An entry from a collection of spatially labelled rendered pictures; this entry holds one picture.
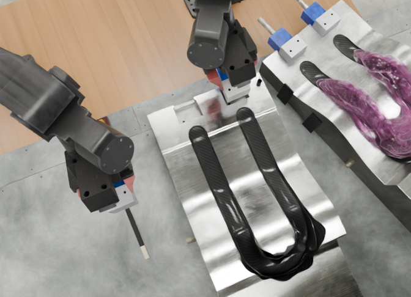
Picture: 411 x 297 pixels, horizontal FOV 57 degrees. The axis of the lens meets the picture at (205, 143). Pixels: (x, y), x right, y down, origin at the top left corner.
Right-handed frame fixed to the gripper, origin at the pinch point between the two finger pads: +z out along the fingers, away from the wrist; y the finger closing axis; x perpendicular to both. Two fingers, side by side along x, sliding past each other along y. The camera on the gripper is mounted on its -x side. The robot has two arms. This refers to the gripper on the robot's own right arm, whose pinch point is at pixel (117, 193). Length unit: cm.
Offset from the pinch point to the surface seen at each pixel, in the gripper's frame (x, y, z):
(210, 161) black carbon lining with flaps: 3.4, 18.8, 6.2
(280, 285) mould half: -20.1, 21.7, 21.0
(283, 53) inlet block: 18.5, 44.2, -0.6
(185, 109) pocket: 15.7, 18.5, 1.6
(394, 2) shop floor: 94, 147, 58
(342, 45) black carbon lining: 17, 59, 2
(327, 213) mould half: -15.7, 34.2, 10.2
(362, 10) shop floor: 95, 130, 57
